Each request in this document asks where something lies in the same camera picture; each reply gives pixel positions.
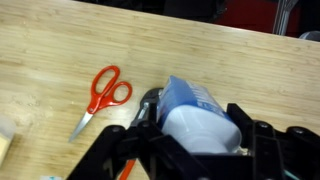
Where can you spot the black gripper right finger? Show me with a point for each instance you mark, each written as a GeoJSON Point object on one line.
{"type": "Point", "coordinates": [270, 151]}

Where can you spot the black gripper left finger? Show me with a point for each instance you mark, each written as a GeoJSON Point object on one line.
{"type": "Point", "coordinates": [140, 148]}

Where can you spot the clear plastic bin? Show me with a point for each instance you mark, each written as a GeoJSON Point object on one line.
{"type": "Point", "coordinates": [6, 125]}

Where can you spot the yellow sticky notes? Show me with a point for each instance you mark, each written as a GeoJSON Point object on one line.
{"type": "Point", "coordinates": [4, 146]}

